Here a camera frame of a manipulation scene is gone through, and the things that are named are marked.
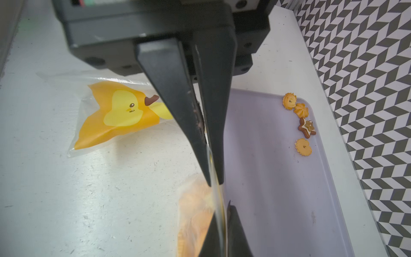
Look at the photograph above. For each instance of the orange swirl cookie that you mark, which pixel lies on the orange swirl cookie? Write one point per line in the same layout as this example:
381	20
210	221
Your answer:
301	110

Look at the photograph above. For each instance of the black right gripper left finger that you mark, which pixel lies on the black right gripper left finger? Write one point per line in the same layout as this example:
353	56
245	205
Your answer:
211	246

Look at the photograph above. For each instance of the lilac plastic tray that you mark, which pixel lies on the lilac plastic tray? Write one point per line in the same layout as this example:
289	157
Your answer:
287	203

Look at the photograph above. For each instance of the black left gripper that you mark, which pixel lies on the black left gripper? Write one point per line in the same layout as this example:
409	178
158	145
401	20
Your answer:
103	35

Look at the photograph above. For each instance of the clear bag yellow chick print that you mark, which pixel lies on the clear bag yellow chick print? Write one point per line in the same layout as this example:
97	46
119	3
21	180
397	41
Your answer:
110	106

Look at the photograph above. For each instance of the brown iced star cookie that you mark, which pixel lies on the brown iced star cookie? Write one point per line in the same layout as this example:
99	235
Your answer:
307	128

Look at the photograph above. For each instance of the tan round flower cookie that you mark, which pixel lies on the tan round flower cookie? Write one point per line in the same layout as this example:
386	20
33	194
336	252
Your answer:
303	147

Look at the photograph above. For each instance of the yellow rose swirl cookie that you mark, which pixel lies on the yellow rose swirl cookie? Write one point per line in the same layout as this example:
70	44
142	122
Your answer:
289	101

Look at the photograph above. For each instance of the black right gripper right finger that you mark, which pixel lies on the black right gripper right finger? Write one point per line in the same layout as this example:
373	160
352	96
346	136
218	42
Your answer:
237	242

